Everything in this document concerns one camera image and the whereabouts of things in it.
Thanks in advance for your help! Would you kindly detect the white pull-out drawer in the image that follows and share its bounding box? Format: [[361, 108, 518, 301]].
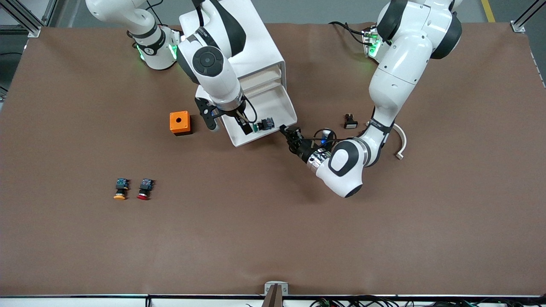
[[195, 82, 298, 148]]

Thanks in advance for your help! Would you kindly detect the white curved plastic hook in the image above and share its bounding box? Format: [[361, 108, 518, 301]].
[[392, 123, 408, 161]]

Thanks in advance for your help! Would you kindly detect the brown table mat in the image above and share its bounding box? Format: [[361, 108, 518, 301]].
[[0, 22, 546, 297]]

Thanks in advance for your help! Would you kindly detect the yellow mushroom push button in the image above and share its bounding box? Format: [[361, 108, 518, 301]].
[[113, 178, 130, 201]]

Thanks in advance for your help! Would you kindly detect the orange button enclosure box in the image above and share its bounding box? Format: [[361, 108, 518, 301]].
[[169, 111, 192, 136]]

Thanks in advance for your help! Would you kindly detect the black arm base cable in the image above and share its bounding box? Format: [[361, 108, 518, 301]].
[[328, 21, 372, 45]]

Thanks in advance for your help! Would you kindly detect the red mushroom push button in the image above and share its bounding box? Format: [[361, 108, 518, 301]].
[[136, 178, 155, 201]]

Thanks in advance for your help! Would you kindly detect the aluminium frame post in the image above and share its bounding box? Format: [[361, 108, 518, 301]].
[[0, 0, 58, 37], [511, 0, 546, 34]]

